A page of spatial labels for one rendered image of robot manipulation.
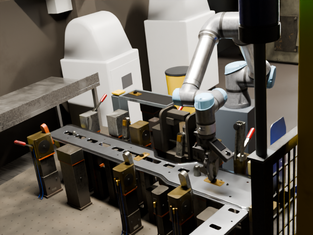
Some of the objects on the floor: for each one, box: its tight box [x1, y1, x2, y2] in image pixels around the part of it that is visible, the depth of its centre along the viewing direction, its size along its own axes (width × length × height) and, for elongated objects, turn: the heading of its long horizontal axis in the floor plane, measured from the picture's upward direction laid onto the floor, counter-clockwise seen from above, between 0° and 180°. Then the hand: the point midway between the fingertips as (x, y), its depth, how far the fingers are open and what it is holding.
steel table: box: [0, 72, 102, 186], centre depth 377 cm, size 64×170×91 cm, turn 161°
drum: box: [165, 66, 195, 114], centre depth 518 cm, size 35×35×58 cm
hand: (214, 177), depth 180 cm, fingers closed, pressing on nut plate
